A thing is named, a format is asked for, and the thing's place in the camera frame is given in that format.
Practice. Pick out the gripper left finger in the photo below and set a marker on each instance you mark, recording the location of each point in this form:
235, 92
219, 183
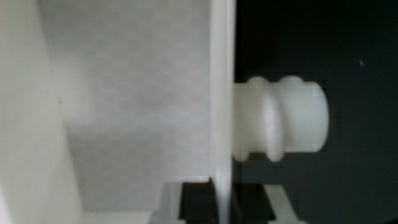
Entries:
187, 204

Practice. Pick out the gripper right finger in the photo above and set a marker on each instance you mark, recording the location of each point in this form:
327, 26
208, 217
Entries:
262, 206

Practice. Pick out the white door panel with knob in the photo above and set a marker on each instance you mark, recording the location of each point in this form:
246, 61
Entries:
281, 118

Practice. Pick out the white cabinet body box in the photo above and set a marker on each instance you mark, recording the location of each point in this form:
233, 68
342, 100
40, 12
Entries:
116, 69

